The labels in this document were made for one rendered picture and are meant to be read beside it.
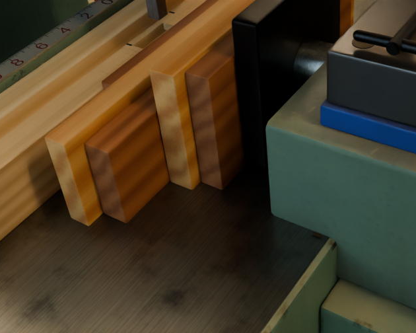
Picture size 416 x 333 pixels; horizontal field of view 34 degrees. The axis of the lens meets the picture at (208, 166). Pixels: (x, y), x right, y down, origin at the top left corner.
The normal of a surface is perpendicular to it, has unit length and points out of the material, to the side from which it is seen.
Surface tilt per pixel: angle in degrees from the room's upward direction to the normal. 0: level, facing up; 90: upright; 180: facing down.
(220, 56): 0
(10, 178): 90
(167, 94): 90
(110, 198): 90
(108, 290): 0
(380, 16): 0
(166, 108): 90
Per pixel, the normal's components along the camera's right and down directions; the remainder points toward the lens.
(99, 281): -0.11, -0.76
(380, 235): -0.57, 0.58
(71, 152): 0.82, 0.30
